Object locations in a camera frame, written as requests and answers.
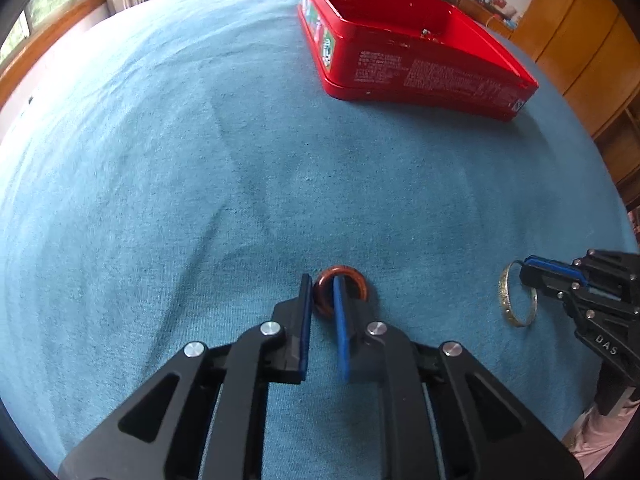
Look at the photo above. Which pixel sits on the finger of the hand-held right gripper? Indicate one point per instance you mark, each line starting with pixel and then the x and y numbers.
pixel 547 285
pixel 555 264

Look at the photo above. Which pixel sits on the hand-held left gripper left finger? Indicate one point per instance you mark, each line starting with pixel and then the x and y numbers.
pixel 304 330

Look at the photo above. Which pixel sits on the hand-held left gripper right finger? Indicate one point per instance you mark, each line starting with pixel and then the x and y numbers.
pixel 341 330

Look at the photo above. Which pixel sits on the brown wooden bangle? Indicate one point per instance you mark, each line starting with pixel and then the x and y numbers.
pixel 361 287

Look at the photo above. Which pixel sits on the engraved gold bangle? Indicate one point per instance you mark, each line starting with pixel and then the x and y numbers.
pixel 504 305

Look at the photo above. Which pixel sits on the red tin box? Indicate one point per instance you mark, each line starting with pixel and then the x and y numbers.
pixel 400 65

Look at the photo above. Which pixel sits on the person's right forearm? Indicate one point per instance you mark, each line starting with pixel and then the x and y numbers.
pixel 595 440

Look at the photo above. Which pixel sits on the blue bed sheet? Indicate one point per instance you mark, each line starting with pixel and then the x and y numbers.
pixel 175 160

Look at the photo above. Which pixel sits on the wooden wardrobe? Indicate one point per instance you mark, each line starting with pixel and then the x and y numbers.
pixel 575 20

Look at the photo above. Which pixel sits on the wooden desk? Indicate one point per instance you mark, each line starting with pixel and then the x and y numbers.
pixel 480 7

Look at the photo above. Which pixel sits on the wooden framed window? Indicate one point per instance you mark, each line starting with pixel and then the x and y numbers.
pixel 60 25

